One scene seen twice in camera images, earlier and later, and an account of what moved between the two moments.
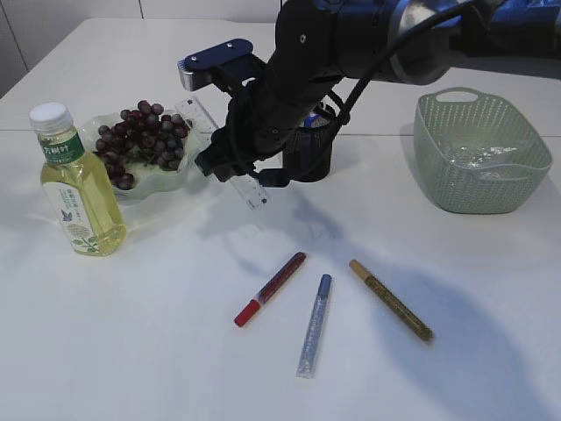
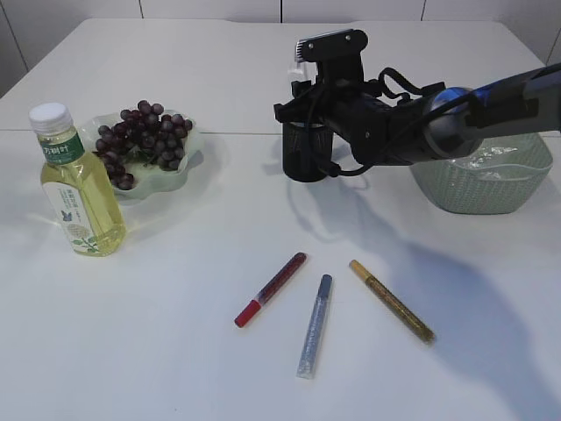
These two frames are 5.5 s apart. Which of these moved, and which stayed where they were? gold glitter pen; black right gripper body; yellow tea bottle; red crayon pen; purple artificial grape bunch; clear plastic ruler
Moved: clear plastic ruler; black right gripper body
Stayed: purple artificial grape bunch; yellow tea bottle; red crayon pen; gold glitter pen
